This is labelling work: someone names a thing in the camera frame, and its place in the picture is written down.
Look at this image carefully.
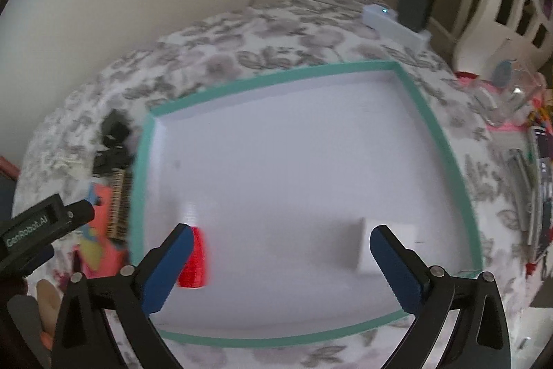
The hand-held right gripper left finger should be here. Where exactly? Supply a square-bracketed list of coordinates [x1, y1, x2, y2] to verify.
[51, 223, 195, 369]

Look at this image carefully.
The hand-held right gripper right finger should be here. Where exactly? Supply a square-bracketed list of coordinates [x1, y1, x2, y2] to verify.
[369, 224, 513, 369]

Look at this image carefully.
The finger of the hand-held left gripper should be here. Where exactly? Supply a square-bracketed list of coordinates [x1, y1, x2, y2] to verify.
[64, 200, 96, 232]

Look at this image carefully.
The red ribbed spool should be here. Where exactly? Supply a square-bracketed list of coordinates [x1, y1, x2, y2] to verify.
[177, 225, 210, 288]

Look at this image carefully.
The colourful plastic toy knife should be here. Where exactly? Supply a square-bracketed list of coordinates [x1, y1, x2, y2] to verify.
[73, 185, 130, 279]

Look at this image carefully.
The teal rimmed white box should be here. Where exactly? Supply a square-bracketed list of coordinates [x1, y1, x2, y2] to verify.
[129, 60, 484, 349]

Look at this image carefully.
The person's left hand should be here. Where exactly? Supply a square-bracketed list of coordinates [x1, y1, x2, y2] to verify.
[37, 280, 62, 349]

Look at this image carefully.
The white small box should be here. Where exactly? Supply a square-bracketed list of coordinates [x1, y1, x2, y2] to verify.
[356, 218, 418, 277]

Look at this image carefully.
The patterned metal bar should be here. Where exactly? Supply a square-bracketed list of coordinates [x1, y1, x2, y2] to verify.
[108, 170, 134, 242]

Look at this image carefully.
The black toy car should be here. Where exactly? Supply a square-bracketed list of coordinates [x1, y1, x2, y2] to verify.
[93, 146, 132, 175]

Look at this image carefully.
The black charger block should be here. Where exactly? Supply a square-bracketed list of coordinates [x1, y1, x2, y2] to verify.
[100, 109, 132, 145]

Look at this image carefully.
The grey marker pen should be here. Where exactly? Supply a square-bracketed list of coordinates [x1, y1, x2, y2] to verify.
[507, 148, 541, 244]

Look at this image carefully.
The clear plastic container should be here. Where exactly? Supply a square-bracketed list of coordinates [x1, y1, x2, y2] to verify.
[473, 62, 545, 125]

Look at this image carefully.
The blue oval tag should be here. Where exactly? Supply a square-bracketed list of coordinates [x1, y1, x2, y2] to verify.
[493, 60, 513, 89]

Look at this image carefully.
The floral blanket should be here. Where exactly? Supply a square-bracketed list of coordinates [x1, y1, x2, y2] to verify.
[13, 0, 536, 369]

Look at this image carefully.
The white device with light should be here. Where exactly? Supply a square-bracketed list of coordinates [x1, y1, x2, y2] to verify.
[362, 4, 432, 53]

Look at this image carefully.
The black power adapter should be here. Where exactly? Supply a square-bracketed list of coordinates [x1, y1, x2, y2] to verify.
[396, 0, 435, 33]

